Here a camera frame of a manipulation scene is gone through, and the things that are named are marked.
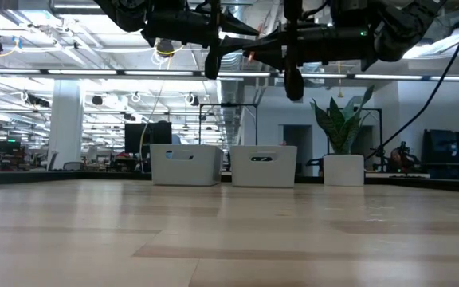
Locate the white pillar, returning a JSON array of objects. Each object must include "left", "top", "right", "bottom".
[{"left": 47, "top": 79, "right": 86, "bottom": 171}]

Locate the black equipment case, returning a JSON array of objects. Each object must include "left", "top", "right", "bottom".
[{"left": 422, "top": 128, "right": 459, "bottom": 181}]

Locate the grey plastic bin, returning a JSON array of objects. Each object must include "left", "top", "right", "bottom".
[
  {"left": 149, "top": 143, "right": 224, "bottom": 187},
  {"left": 229, "top": 144, "right": 298, "bottom": 189}
]

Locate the snake plant in white pot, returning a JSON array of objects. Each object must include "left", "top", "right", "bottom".
[{"left": 309, "top": 84, "right": 375, "bottom": 187}]

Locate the black monitor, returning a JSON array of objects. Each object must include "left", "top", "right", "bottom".
[{"left": 124, "top": 121, "right": 173, "bottom": 155}]

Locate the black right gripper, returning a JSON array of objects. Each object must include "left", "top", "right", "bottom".
[{"left": 218, "top": 0, "right": 378, "bottom": 101}]

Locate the long ceiling light strip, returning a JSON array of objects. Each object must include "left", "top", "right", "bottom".
[{"left": 0, "top": 68, "right": 459, "bottom": 82}]

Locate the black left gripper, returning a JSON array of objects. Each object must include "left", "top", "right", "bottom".
[{"left": 140, "top": 0, "right": 261, "bottom": 80}]

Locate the silver ceiling duct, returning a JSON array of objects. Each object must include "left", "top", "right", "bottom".
[{"left": 201, "top": 0, "right": 247, "bottom": 124}]

